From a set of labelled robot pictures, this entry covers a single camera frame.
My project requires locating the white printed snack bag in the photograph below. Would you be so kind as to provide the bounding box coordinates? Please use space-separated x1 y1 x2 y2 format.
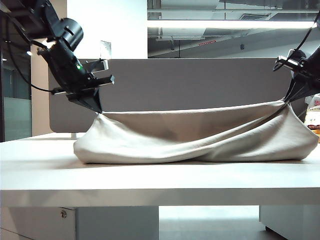
304 93 320 127

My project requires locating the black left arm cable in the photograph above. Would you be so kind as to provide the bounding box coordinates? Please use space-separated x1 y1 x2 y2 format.
4 11 55 92

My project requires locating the long white ceiling light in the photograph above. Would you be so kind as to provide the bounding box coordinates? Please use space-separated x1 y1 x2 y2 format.
147 19 318 29

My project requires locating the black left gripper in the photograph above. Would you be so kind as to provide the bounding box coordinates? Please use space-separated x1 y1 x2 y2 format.
37 37 116 113

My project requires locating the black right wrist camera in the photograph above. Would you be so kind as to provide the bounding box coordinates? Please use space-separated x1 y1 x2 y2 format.
286 48 307 63

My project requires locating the white drawer cabinet with lock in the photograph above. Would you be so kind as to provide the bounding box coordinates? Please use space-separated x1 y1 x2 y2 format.
0 206 160 240

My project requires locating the beige T-shirt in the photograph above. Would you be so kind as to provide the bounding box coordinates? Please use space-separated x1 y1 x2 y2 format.
73 100 319 165

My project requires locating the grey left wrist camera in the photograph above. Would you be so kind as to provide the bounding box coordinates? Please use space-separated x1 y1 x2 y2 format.
85 58 110 74

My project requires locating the yellow orange package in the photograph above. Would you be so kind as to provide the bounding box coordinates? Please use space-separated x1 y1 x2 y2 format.
307 124 320 144

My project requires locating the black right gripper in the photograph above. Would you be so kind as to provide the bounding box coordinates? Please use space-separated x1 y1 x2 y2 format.
274 48 320 103

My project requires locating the white plain cabinet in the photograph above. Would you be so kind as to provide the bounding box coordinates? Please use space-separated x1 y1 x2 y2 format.
258 204 320 240

